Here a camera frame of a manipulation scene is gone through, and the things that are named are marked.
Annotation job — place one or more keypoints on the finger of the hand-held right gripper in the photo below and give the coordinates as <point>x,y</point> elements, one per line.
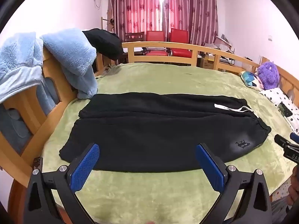
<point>290,152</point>
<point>294,137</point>

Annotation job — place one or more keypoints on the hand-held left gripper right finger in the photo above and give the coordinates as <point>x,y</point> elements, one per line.
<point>209,168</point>

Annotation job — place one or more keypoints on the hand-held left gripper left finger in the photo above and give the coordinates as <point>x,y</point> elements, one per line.
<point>85,168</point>

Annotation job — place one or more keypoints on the black pants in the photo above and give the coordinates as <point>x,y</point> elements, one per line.
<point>151,133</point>

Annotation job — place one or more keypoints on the person's right hand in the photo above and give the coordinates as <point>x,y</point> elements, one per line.
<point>294,186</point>

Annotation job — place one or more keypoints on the white floral quilt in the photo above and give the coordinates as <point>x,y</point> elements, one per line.
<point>276,96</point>

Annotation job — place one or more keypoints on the person's grey clothing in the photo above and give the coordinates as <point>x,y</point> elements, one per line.
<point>280,211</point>

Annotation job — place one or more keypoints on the purple plush toy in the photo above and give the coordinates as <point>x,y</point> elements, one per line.
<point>268,75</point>

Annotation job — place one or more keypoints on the geometric print pillow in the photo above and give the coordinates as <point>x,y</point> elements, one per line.
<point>248,79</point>

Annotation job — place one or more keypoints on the green fleece blanket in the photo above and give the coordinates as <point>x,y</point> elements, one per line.
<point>163,79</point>

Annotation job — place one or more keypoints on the cluttered desk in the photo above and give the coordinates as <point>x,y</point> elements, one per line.
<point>219,47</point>

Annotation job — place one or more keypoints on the light blue fleece garment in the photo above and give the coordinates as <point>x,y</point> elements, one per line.
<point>16,56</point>
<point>70,51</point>

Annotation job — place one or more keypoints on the black garment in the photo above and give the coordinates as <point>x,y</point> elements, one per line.
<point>105,42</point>

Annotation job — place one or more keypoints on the red chair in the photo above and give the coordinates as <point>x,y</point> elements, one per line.
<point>178,39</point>
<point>155,37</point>

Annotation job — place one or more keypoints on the dark wooden chair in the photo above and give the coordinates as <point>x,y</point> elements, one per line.
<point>134,36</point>

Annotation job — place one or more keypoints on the wooden coat rack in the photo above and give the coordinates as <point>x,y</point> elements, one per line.
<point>109,23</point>

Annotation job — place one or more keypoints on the red floral curtain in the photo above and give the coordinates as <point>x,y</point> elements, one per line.
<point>133,9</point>
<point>191,9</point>

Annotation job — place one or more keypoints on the wooden bed frame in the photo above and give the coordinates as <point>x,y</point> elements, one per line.
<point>130,51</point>

